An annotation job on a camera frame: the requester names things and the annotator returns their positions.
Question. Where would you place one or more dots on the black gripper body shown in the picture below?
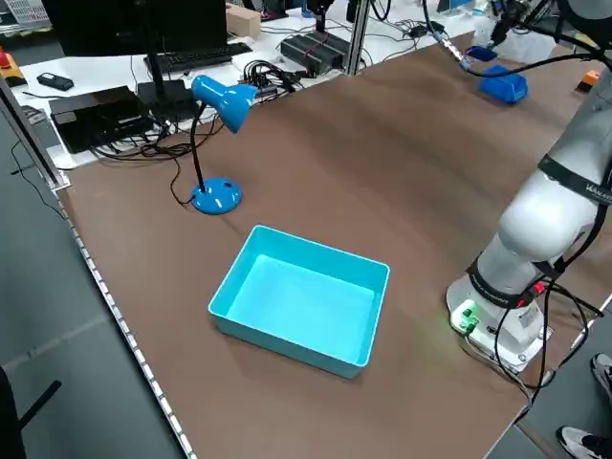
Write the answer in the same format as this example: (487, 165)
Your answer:
(512, 10)

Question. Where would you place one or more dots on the dark blue storage box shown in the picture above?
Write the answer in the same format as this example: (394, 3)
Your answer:
(504, 86)

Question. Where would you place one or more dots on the orange button box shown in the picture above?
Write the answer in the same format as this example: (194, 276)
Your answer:
(591, 79)

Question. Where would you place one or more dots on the black finned electronics box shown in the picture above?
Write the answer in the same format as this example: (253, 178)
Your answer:
(315, 50)

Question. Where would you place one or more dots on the cardboard box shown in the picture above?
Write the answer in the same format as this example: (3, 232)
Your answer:
(243, 21)

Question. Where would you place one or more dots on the flat black electronics box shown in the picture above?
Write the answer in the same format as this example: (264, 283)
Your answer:
(95, 119)

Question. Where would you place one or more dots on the black power strip with plugs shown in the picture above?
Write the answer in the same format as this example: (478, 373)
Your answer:
(268, 76)

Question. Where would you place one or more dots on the blue desk lamp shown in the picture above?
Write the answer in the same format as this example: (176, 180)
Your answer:
(220, 95)

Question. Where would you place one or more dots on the black keyboard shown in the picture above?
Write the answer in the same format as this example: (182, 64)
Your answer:
(201, 57)

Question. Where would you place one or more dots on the teal plastic bin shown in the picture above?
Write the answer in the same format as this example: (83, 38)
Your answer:
(306, 306)

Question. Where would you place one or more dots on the person's foot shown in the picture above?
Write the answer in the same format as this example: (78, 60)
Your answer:
(603, 373)
(583, 442)

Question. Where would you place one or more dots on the black computer monitor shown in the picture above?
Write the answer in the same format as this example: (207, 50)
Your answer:
(134, 24)

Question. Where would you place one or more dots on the small black handheld device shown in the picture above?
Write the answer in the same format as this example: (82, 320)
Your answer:
(55, 81)

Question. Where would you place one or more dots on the aluminium frame post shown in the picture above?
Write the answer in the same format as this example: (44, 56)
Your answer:
(359, 33)

